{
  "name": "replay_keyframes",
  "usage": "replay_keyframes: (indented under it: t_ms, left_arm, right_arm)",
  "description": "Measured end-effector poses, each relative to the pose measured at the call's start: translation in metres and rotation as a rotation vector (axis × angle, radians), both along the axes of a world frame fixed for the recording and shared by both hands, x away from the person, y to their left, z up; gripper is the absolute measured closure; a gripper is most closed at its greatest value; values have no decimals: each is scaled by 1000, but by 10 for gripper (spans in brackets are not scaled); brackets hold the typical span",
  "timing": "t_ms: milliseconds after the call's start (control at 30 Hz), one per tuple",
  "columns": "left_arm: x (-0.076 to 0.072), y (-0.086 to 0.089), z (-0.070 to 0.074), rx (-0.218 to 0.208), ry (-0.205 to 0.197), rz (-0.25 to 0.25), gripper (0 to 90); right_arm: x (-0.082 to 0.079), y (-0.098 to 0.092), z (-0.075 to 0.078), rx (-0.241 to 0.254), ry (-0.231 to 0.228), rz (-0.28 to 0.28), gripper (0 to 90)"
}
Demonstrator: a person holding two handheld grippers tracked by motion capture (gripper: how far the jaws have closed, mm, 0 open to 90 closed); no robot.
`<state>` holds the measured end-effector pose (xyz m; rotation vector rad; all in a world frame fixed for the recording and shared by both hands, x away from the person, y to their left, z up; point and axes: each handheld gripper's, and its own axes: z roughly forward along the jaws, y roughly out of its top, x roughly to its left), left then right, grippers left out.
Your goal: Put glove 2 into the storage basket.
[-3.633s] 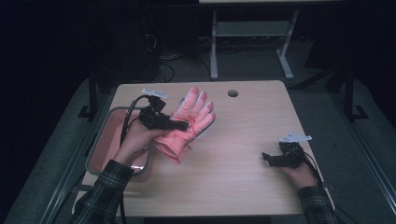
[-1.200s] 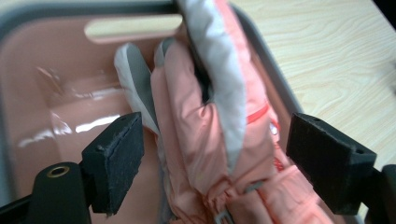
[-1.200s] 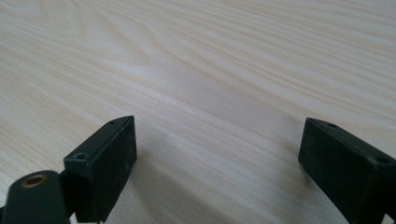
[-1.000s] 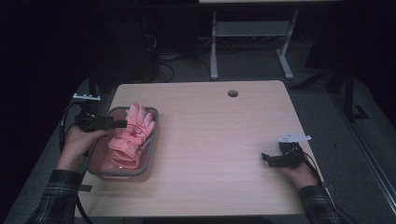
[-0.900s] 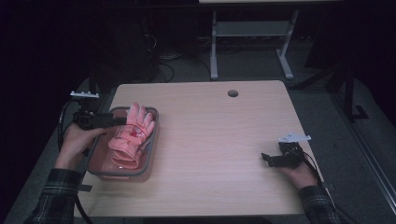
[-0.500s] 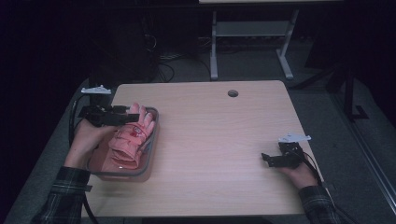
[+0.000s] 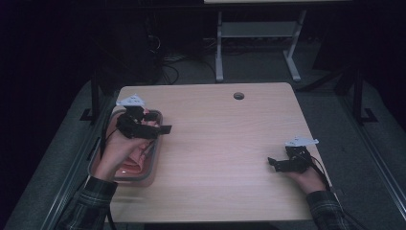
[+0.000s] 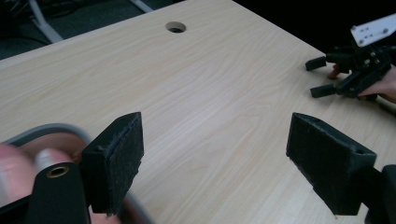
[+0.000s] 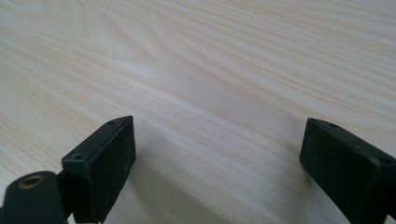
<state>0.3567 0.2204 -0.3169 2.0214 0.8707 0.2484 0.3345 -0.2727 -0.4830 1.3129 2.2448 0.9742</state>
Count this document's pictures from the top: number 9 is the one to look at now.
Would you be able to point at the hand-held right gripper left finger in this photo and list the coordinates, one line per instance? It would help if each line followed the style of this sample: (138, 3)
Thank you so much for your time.
(102, 168)

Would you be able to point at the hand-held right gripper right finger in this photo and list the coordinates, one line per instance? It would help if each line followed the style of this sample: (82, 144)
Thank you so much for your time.
(348, 174)

